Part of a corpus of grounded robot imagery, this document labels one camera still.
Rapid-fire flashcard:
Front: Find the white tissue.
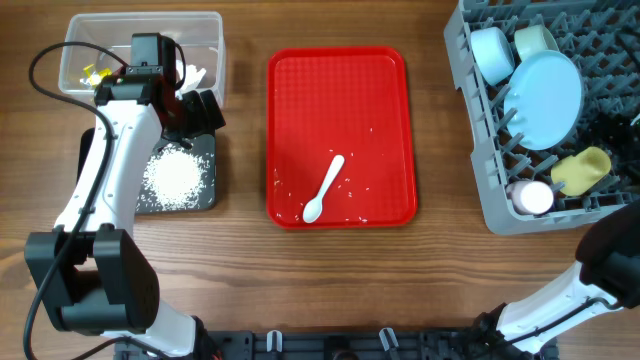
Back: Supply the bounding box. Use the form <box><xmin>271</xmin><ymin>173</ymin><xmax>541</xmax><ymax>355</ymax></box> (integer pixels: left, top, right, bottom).
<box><xmin>176</xmin><ymin>60</ymin><xmax>206</xmax><ymax>97</ymax></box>

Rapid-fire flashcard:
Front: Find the white rice pile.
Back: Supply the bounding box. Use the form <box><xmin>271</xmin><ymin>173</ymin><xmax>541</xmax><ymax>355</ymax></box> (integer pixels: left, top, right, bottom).
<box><xmin>135</xmin><ymin>142</ymin><xmax>216</xmax><ymax>212</ymax></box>

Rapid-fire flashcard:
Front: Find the yellow snack wrapper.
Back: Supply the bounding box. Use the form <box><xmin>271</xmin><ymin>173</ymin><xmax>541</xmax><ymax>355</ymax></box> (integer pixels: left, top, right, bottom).
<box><xmin>79</xmin><ymin>64</ymin><xmax>112</xmax><ymax>89</ymax></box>

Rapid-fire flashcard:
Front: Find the white plastic spoon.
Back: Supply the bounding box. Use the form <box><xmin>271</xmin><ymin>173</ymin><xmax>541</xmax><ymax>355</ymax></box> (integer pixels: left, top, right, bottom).
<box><xmin>303</xmin><ymin>155</ymin><xmax>345</xmax><ymax>224</ymax></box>

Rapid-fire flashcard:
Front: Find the light blue bowl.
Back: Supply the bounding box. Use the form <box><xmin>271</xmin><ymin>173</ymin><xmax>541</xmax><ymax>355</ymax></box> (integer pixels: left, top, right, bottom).
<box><xmin>470</xmin><ymin>27</ymin><xmax>515</xmax><ymax>85</ymax></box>

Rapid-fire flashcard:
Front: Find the white plastic cup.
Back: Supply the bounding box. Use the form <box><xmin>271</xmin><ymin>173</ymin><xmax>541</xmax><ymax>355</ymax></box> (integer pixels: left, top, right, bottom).
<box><xmin>506</xmin><ymin>181</ymin><xmax>554</xmax><ymax>215</ymax></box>

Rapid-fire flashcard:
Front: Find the light blue plate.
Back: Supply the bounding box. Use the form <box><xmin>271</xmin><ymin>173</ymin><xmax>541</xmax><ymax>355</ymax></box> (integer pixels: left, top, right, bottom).
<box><xmin>503</xmin><ymin>50</ymin><xmax>584</xmax><ymax>150</ymax></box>

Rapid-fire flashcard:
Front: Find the green bowl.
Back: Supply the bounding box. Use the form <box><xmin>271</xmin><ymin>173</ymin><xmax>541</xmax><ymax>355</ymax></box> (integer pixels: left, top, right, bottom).
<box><xmin>514</xmin><ymin>25</ymin><xmax>559</xmax><ymax>62</ymax></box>

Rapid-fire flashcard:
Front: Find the yellow plastic cup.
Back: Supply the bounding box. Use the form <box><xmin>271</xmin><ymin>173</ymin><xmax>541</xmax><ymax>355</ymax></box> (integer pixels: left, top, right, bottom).
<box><xmin>551</xmin><ymin>146</ymin><xmax>612</xmax><ymax>196</ymax></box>

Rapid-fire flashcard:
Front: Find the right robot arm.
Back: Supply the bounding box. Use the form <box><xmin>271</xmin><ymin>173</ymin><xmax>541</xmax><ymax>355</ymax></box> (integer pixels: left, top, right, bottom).
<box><xmin>469</xmin><ymin>201</ymin><xmax>639</xmax><ymax>359</ymax></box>

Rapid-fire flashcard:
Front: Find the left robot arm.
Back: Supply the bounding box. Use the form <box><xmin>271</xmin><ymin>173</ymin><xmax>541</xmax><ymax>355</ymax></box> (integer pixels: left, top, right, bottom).
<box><xmin>24</xmin><ymin>33</ymin><xmax>224</xmax><ymax>359</ymax></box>

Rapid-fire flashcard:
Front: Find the grey dishwasher rack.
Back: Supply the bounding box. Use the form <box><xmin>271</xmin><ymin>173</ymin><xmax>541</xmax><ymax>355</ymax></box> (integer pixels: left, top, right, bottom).
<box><xmin>444</xmin><ymin>0</ymin><xmax>639</xmax><ymax>235</ymax></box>

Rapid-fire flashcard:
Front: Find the black plastic tray bin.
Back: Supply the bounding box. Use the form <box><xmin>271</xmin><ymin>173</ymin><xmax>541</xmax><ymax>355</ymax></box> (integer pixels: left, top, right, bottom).
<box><xmin>77</xmin><ymin>127</ymin><xmax>218</xmax><ymax>216</ymax></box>

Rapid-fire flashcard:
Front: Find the clear plastic bin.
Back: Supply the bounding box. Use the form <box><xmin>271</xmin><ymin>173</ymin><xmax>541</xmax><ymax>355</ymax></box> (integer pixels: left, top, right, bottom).
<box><xmin>58</xmin><ymin>11</ymin><xmax>226</xmax><ymax>105</ymax></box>

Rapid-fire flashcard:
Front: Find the red serving tray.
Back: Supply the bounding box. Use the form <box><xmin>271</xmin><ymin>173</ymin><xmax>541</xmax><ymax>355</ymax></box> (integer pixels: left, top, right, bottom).
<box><xmin>266</xmin><ymin>46</ymin><xmax>418</xmax><ymax>230</ymax></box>

